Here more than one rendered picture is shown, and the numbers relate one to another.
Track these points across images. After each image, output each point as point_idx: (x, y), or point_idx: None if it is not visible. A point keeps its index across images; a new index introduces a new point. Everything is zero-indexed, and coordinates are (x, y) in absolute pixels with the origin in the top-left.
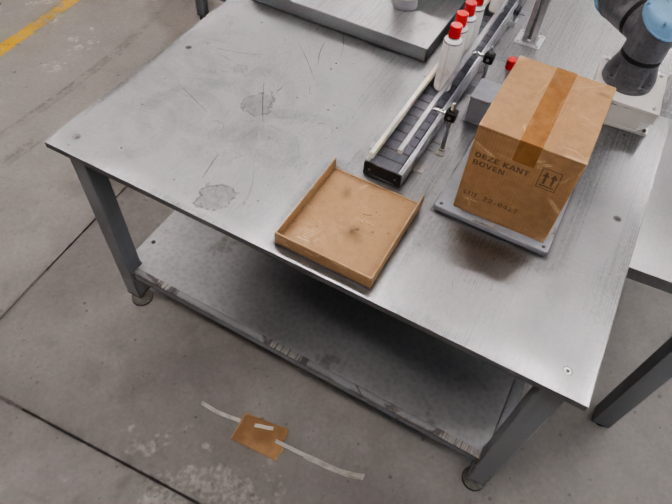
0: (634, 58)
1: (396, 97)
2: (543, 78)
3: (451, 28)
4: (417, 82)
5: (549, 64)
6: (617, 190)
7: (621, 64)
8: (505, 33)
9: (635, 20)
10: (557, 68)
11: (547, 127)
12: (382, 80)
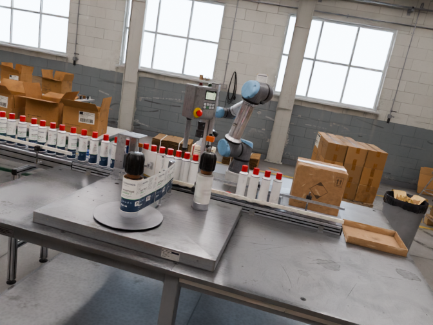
0: (249, 159)
1: (278, 224)
2: (308, 163)
3: (281, 175)
4: (260, 218)
5: (217, 189)
6: (288, 191)
7: (246, 164)
8: None
9: (245, 147)
10: (298, 160)
11: (334, 167)
12: (267, 226)
